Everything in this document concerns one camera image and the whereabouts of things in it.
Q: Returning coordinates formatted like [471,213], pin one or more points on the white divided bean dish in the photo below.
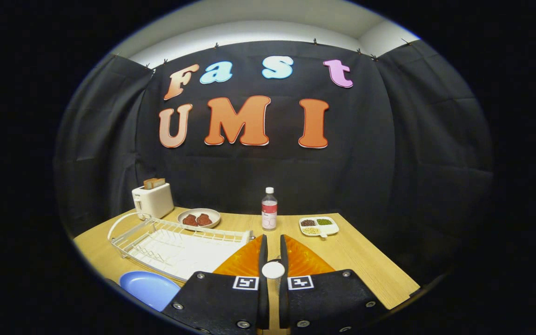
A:
[318,226]

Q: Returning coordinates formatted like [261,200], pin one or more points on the red meat piece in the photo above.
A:
[190,220]
[204,219]

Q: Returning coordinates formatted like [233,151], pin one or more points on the small white plate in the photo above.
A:
[199,210]

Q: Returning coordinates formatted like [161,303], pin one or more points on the clear plastic water bottle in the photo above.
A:
[269,214]

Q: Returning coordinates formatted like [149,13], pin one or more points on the white toaster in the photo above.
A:
[154,202]

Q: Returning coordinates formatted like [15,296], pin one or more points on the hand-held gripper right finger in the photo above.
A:
[324,302]

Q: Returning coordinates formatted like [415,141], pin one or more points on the blue plate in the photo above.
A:
[149,288]

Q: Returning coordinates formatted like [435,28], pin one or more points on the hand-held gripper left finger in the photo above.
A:
[221,302]

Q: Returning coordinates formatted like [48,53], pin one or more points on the brown toast slice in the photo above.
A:
[159,182]
[149,184]

